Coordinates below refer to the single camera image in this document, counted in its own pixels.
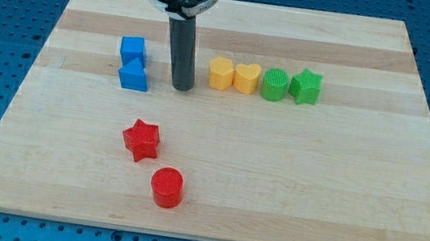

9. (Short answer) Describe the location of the red cylinder block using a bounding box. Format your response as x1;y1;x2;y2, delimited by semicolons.
150;167;184;209

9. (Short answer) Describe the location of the green star block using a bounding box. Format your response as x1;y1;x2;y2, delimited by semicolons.
288;68;323;105

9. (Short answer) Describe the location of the yellow pentagon block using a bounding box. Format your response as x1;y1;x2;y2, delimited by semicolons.
208;56;235;90

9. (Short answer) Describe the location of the blue triangle block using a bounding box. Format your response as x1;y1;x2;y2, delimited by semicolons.
118;58;148;92

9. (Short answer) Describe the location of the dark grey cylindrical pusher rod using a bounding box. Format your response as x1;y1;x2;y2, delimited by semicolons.
169;16;197;91

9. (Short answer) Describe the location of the blue cube block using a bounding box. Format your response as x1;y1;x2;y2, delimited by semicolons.
119;36;146;67

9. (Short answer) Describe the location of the light wooden board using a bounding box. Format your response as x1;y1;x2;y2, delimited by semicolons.
0;0;430;241

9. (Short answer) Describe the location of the green cylinder block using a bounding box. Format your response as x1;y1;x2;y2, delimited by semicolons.
260;68;289;102

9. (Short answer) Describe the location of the yellow heart block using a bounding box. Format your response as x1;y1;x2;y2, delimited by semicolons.
233;63;262;95

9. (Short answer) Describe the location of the red star block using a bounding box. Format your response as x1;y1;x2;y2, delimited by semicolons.
122;119;161;162

